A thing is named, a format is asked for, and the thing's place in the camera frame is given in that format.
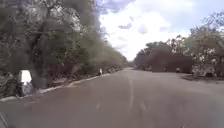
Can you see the black and white marker stone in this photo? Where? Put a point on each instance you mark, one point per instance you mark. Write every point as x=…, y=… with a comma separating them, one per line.
x=100, y=72
x=26, y=80

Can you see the pale road kerb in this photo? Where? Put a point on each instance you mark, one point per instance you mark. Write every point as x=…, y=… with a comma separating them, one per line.
x=78, y=81

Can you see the grey asphalt road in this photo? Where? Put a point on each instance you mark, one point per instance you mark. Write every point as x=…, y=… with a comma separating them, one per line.
x=126, y=103

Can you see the row of dry trees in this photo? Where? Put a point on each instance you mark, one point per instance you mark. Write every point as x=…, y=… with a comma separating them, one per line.
x=56, y=43
x=170, y=58

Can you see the dry leaf-strewn verge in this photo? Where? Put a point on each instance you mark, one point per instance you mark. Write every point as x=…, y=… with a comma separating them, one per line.
x=203, y=78

